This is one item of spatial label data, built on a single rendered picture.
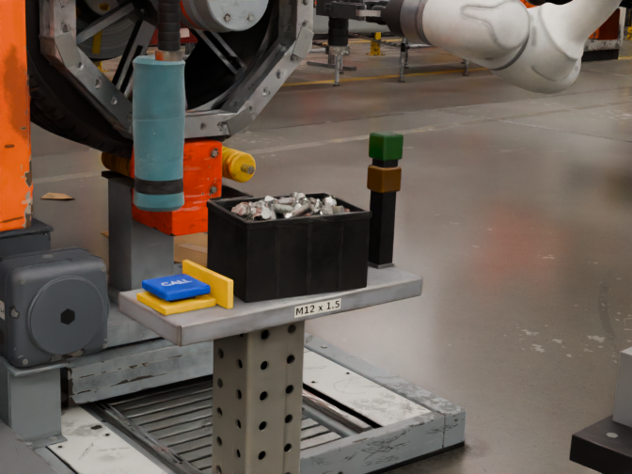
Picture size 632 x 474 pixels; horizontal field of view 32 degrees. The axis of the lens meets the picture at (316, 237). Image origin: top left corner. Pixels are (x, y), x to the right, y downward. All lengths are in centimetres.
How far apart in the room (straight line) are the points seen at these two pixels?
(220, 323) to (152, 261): 79
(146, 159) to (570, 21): 73
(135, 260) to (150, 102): 46
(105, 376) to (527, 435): 84
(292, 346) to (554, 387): 105
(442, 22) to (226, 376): 62
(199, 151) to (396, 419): 62
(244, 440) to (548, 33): 77
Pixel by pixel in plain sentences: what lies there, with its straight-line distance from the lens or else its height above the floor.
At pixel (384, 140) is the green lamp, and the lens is 167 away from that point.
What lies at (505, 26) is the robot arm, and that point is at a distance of 165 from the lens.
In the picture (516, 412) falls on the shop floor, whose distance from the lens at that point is 239.
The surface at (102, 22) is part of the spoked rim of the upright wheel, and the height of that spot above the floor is 78.
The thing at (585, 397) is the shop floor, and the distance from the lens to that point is 251.
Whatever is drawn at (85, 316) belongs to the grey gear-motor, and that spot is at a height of 31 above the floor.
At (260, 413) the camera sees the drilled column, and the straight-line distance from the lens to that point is 161.
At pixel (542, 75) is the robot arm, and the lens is 179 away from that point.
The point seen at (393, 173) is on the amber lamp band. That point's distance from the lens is 169.
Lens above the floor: 93
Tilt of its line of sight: 15 degrees down
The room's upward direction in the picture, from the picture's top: 2 degrees clockwise
